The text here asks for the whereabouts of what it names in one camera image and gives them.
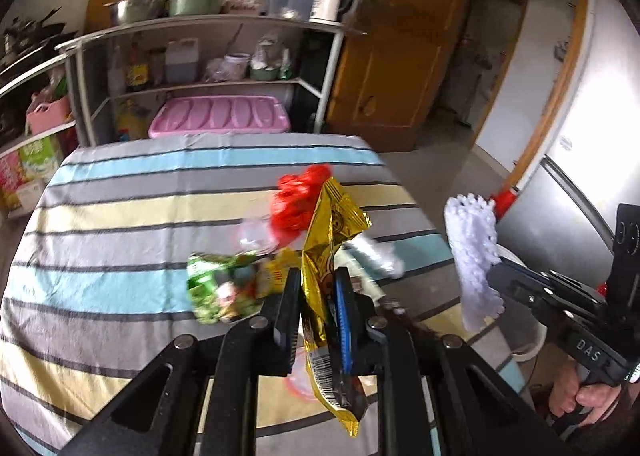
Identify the green enamel basin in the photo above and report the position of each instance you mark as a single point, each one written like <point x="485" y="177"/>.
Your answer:
<point x="194" y="7"/>

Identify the clear plastic wrapped pack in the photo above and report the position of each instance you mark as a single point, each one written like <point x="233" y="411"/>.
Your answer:
<point x="380" y="256"/>

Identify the red plastic bag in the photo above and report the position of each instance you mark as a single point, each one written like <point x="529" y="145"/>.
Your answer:
<point x="292" y="207"/>

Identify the steel mixing bowl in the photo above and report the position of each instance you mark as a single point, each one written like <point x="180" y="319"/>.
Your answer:
<point x="125" y="12"/>

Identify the wooden door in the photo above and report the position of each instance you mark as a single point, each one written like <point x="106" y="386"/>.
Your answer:
<point x="391" y="69"/>

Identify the clear plastic storage box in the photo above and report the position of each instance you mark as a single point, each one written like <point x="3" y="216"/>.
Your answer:
<point x="290" y="0"/>

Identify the red-rimmed clear lid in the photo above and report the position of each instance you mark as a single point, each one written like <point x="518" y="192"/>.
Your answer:
<point x="297" y="380"/>

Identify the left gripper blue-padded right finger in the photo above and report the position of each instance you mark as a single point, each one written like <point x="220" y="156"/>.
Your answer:
<point x="436" y="394"/>

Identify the green milk carton box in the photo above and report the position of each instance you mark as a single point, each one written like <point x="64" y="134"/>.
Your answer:
<point x="41" y="158"/>

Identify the striped towel tablecloth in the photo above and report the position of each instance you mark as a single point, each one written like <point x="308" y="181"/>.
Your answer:
<point x="97" y="286"/>

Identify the silver refrigerator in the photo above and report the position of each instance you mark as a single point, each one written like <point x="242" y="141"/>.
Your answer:
<point x="565" y="218"/>

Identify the dark sauce bottle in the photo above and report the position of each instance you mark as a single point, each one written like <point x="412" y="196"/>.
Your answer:
<point x="137" y="69"/>

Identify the black wok pan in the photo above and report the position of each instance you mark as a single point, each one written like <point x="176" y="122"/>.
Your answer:
<point x="24" y="36"/>

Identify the metal kitchen shelf rack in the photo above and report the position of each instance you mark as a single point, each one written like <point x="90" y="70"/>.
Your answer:
<point x="152" y="61"/>

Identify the clear plastic cup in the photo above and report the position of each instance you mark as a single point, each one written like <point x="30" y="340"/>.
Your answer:
<point x="255" y="236"/>

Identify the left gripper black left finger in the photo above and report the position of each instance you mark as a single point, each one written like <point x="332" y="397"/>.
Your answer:
<point x="199" y="397"/>

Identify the pink utensil holder basket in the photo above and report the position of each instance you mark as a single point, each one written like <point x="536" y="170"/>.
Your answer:
<point x="243" y="7"/>

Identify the person's right hand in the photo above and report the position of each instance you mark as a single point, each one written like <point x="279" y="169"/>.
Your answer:
<point x="568" y="392"/>

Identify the white oil jug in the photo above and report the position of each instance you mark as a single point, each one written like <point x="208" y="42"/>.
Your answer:
<point x="181" y="61"/>

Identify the white trash bin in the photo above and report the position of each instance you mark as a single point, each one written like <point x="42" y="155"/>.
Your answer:
<point x="524" y="335"/>

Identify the pink storage box lid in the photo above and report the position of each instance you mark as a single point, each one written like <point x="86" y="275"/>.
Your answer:
<point x="220" y="114"/>

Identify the green snack wrapper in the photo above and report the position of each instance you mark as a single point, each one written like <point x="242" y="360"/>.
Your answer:
<point x="223" y="288"/>

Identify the pink plastic basket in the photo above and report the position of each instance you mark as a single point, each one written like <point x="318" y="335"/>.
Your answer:
<point x="42" y="115"/>

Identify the yellow gold snack wrapper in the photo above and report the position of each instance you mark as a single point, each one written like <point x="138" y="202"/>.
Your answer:
<point x="326" y="331"/>

